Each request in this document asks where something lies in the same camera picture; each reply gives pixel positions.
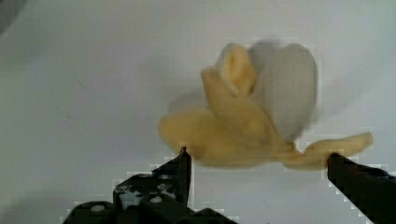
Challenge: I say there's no yellow plush peeled banana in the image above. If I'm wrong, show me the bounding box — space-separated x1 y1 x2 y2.
158 45 374 170

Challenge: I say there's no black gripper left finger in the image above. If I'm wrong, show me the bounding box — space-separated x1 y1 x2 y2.
113 147 191 209

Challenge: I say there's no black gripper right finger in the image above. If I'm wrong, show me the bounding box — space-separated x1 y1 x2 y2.
327 153 396 224

